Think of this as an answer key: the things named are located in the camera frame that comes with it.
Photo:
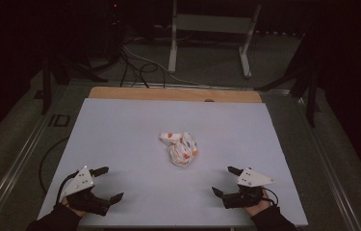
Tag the white metal stand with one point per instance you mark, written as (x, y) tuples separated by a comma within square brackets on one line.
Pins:
[(213, 23)]

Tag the metal floor rail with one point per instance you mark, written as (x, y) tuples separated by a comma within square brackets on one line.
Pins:
[(14, 166), (329, 166)]

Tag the white fruit-print pants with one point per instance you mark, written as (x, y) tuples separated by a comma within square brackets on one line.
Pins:
[(181, 150)]

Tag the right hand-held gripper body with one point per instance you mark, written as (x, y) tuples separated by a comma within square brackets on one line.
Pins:
[(252, 179)]

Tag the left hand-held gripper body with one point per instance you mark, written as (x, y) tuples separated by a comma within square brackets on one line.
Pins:
[(79, 184)]

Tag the person's right hand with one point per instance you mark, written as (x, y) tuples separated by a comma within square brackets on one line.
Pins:
[(261, 207)]

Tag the black metal stand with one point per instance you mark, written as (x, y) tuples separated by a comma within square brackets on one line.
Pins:
[(47, 89), (311, 96)]

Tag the person's left hand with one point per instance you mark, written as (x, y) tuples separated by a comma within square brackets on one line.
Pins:
[(73, 209)]

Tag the dark equipment rack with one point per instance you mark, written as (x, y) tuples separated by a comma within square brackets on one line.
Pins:
[(112, 29)]

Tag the pale lilac table mat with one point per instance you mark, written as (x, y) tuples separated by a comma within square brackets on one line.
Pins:
[(142, 134)]

